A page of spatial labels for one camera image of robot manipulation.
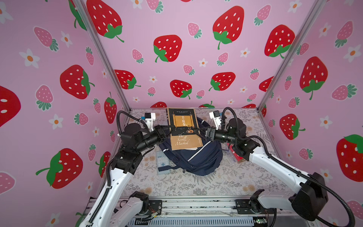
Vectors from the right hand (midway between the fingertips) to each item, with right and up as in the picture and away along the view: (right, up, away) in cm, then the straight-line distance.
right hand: (196, 131), depth 68 cm
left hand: (-10, +2, -7) cm, 12 cm away
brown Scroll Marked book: (-6, -2, -6) cm, 9 cm away
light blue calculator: (-20, -21, +22) cm, 37 cm away
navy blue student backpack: (+6, -20, +18) cm, 28 cm away
